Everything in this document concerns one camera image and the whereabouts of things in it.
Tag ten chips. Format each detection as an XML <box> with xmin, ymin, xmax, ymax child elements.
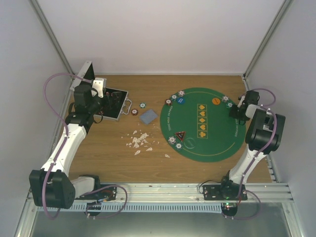
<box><xmin>168</xmin><ymin>136</ymin><xmax>176</xmax><ymax>144</ymax></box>
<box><xmin>222</xmin><ymin>96</ymin><xmax>229</xmax><ymax>102</ymax></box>
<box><xmin>178</xmin><ymin>90</ymin><xmax>185</xmax><ymax>97</ymax></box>

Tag orange big blind button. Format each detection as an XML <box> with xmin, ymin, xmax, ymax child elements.
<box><xmin>212</xmin><ymin>98</ymin><xmax>221</xmax><ymax>105</ymax></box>

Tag red hundred chip stack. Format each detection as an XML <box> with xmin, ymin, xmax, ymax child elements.
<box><xmin>131</xmin><ymin>109</ymin><xmax>138</xmax><ymax>116</ymax></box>

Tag blue playing card deck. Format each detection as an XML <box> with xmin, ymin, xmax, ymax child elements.
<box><xmin>139</xmin><ymin>109</ymin><xmax>158</xmax><ymax>125</ymax></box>

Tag clear round button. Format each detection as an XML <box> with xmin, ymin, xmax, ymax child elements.
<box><xmin>184</xmin><ymin>137</ymin><xmax>196</xmax><ymax>149</ymax></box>

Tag blue small blind button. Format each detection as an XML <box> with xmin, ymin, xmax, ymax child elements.
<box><xmin>176</xmin><ymin>97</ymin><xmax>185</xmax><ymax>105</ymax></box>

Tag red triangle dealer button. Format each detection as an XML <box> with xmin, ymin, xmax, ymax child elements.
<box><xmin>175</xmin><ymin>131</ymin><xmax>186</xmax><ymax>142</ymax></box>

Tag hundred chips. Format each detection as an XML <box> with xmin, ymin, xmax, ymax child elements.
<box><xmin>165</xmin><ymin>99</ymin><xmax>172</xmax><ymax>106</ymax></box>

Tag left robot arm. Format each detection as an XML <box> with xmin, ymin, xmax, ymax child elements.
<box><xmin>29</xmin><ymin>84</ymin><xmax>110</xmax><ymax>209</ymax></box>

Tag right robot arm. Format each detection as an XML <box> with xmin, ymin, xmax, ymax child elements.
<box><xmin>218</xmin><ymin>88</ymin><xmax>286</xmax><ymax>200</ymax></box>

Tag aluminium poker case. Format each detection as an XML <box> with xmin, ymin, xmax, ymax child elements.
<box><xmin>78</xmin><ymin>61</ymin><xmax>132</xmax><ymax>121</ymax></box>

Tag round green poker mat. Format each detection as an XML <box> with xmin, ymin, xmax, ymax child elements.
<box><xmin>160</xmin><ymin>87</ymin><xmax>246</xmax><ymax>162</ymax></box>

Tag white debris pile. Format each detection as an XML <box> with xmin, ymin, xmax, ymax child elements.
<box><xmin>119</xmin><ymin>129</ymin><xmax>171</xmax><ymax>158</ymax></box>

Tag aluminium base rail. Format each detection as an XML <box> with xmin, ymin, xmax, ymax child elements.
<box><xmin>24</xmin><ymin>181</ymin><xmax>294</xmax><ymax>215</ymax></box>

